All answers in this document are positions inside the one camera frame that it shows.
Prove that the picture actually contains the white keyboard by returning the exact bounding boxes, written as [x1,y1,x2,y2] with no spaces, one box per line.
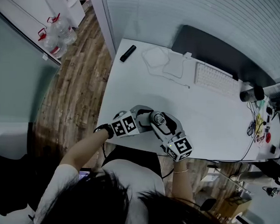
[193,61,241,98]

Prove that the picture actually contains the cardboard box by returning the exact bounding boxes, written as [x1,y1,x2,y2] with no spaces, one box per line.
[218,195,253,224]

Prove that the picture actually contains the clear water bottle red cap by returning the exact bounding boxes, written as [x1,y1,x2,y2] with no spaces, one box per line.
[36,28,69,60]
[46,12,78,46]

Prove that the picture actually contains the person's left forearm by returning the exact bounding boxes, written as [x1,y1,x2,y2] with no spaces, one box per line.
[59,129,110,176]

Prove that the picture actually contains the person's right forearm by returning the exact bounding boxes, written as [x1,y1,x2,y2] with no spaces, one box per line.
[170,160,196,202]

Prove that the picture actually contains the phone with lit screen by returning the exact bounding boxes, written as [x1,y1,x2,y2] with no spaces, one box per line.
[78,167,92,182]

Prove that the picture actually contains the black cylinder speaker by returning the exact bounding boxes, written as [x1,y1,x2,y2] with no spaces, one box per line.
[239,85,266,103]

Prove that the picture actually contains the white cable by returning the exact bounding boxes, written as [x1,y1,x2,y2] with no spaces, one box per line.
[140,45,192,89]

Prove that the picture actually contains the white rounded square device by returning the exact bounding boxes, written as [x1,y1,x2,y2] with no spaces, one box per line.
[141,46,167,70]

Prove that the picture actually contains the black monitor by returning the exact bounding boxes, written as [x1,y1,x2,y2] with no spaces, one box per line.
[170,23,278,88]

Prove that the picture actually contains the grey computer mouse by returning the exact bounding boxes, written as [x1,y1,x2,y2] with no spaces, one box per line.
[247,122,256,137]

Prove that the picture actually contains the black office chair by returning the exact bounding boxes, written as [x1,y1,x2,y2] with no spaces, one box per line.
[0,149,61,220]

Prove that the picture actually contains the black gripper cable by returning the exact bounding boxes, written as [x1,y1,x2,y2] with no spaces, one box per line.
[161,168,174,180]

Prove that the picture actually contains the white flat square pad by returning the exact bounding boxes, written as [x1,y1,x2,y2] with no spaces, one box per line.
[162,51,185,78]

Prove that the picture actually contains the black wrist strap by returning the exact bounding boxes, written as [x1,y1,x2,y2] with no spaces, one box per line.
[93,123,115,140]

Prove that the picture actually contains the person's white shirt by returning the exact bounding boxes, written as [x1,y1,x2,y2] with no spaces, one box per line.
[34,156,168,224]

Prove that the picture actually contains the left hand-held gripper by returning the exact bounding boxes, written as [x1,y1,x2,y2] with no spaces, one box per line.
[110,104,154,139]

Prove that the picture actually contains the black oval pad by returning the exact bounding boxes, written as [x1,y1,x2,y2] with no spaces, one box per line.
[200,198,217,212]

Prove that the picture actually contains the yellow packet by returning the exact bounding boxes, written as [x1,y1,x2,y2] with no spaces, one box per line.
[254,114,264,133]

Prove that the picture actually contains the black stick-shaped device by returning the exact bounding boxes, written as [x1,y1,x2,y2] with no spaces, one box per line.
[119,44,137,63]

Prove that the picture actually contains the black power cable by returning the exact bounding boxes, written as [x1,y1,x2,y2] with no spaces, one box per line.
[240,135,257,162]

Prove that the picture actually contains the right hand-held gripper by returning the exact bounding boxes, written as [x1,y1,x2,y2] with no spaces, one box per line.
[149,112,194,163]

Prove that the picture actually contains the person's black shorts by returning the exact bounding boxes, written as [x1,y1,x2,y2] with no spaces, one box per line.
[101,144,164,179]

